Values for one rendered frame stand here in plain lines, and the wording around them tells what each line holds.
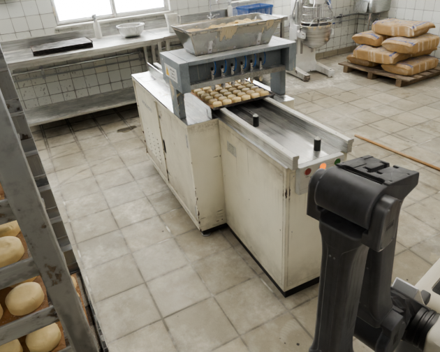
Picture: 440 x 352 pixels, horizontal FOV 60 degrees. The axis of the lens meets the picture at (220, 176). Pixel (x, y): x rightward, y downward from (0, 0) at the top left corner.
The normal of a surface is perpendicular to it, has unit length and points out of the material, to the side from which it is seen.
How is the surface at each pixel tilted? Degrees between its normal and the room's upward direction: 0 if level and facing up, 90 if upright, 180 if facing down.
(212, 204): 90
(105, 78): 90
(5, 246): 0
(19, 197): 90
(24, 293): 0
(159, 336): 0
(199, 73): 90
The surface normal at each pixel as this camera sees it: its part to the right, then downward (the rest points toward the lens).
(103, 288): -0.07, -0.86
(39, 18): 0.47, 0.42
